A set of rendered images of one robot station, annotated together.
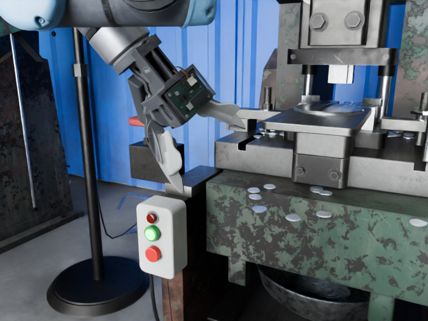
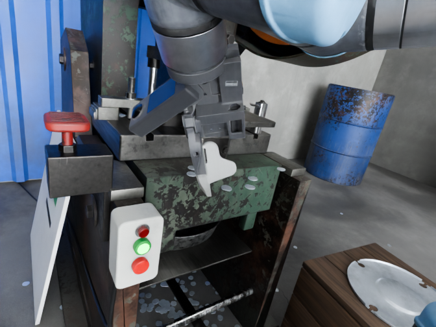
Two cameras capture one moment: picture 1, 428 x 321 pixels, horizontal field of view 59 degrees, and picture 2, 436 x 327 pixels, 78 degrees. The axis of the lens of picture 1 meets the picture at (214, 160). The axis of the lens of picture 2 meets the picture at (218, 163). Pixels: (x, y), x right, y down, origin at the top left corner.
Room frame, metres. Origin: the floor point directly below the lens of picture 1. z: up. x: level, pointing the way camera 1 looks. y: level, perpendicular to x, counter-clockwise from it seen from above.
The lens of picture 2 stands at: (0.36, 0.39, 0.88)
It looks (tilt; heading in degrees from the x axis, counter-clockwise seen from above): 20 degrees down; 296
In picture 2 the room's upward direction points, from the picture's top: 11 degrees clockwise
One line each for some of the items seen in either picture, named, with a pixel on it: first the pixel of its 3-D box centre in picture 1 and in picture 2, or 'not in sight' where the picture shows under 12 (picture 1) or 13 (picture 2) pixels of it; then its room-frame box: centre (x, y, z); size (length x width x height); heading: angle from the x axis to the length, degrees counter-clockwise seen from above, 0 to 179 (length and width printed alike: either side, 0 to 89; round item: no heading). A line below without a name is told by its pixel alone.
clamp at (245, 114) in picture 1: (263, 109); (127, 97); (0.89, -0.12, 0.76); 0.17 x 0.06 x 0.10; 63
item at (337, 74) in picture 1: (341, 74); not in sight; (0.81, -0.26, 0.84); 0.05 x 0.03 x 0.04; 63
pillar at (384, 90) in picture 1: (384, 90); not in sight; (0.83, -0.37, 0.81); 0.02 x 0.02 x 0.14
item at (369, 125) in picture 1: (337, 113); not in sight; (0.81, -0.26, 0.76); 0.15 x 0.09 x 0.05; 63
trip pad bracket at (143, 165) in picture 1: (158, 185); (80, 195); (0.75, 0.11, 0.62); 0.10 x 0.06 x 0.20; 63
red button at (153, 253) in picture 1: (153, 253); (140, 265); (0.60, 0.11, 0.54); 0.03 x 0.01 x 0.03; 63
